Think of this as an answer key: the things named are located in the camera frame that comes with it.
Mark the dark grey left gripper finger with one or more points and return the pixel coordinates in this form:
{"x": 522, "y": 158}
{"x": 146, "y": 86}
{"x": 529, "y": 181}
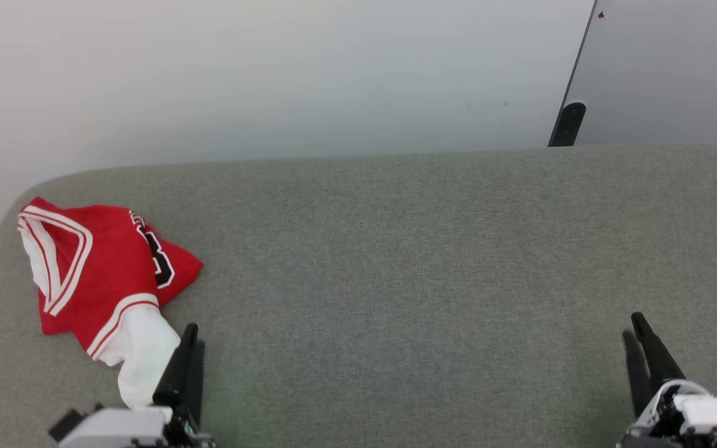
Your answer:
{"x": 196, "y": 392}
{"x": 177, "y": 373}

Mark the grey fabric sofa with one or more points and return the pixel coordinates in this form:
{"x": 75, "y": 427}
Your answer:
{"x": 396, "y": 280}

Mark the red and white basketball jersey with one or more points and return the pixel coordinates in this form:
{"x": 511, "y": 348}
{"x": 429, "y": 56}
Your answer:
{"x": 103, "y": 261}

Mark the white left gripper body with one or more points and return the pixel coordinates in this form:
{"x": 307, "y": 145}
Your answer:
{"x": 122, "y": 429}

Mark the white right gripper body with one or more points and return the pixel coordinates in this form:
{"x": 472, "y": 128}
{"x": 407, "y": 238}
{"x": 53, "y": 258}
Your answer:
{"x": 713, "y": 417}

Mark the grey door panel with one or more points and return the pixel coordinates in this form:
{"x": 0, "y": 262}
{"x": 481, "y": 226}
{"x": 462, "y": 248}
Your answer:
{"x": 676, "y": 74}

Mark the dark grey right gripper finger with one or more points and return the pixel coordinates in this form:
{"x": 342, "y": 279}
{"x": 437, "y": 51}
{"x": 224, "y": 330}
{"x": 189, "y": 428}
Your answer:
{"x": 638, "y": 379}
{"x": 657, "y": 358}

